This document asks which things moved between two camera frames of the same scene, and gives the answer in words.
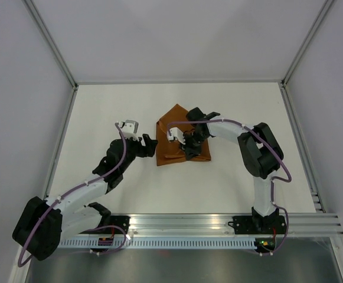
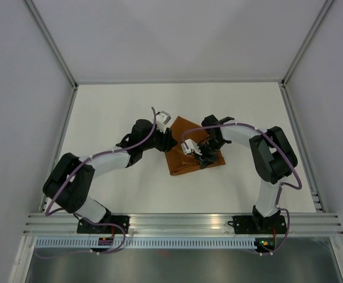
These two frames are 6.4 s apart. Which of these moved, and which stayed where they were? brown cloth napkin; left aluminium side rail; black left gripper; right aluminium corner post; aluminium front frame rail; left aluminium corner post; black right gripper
Moved: black right gripper; brown cloth napkin; black left gripper
Stayed: right aluminium corner post; aluminium front frame rail; left aluminium side rail; left aluminium corner post
